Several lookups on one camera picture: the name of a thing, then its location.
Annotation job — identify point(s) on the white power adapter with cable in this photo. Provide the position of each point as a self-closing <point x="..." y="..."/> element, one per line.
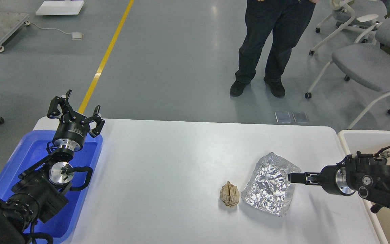
<point x="73" y="35"/>

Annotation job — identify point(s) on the right floor metal plate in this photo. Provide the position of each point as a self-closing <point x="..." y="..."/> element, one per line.
<point x="300" y="117"/>

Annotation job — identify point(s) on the left floor metal plate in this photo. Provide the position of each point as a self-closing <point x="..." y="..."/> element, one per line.
<point x="283" y="117"/>

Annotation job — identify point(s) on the blue plastic bin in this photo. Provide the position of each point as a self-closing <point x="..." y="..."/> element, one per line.
<point x="32" y="148"/>

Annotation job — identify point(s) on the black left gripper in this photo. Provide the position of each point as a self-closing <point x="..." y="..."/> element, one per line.
<point x="71" y="132"/>

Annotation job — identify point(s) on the silver foil bag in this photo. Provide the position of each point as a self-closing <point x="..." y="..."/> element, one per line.
<point x="269" y="189"/>

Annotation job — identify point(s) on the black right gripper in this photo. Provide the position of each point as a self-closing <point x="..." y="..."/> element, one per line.
<point x="331" y="178"/>

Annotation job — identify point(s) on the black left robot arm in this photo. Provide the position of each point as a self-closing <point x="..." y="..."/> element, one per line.
<point x="41" y="191"/>

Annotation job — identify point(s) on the metal cart platform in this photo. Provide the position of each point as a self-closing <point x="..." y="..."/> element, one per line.
<point x="9" y="23"/>

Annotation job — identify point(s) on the grey chair white frame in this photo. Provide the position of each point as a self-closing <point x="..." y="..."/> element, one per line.
<point x="365" y="63"/>

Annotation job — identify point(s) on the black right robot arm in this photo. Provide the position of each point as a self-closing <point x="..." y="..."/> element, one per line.
<point x="368" y="175"/>

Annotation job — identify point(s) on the floor metal plate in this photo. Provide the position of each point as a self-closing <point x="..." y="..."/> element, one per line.
<point x="283" y="117"/>
<point x="300" y="117"/>

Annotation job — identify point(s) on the crumpled brown paper ball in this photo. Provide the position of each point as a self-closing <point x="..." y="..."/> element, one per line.
<point x="229" y="194"/>

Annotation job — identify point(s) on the beige plastic bin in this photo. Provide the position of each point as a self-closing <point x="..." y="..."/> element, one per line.
<point x="369" y="142"/>

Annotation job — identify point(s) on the white flat board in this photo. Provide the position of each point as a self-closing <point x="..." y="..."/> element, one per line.
<point x="60" y="7"/>

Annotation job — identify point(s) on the white office chair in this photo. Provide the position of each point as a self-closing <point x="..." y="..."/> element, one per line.
<point x="354" y="15"/>

